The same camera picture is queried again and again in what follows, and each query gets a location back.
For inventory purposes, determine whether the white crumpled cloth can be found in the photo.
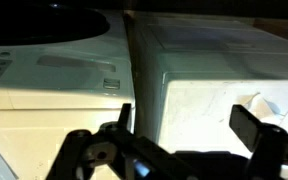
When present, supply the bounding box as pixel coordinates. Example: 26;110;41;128
237;92;287;118

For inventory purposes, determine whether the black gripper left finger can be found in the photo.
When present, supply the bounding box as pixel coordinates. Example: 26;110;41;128
117;103;132;132

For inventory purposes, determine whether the white front-load washing machine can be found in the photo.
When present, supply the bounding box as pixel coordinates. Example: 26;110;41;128
0;0;136;180

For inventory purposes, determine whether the white dryer machine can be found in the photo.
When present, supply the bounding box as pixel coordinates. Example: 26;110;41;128
125;9;288;159

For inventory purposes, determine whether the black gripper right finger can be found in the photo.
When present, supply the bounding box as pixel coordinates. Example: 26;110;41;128
229;104;268;154

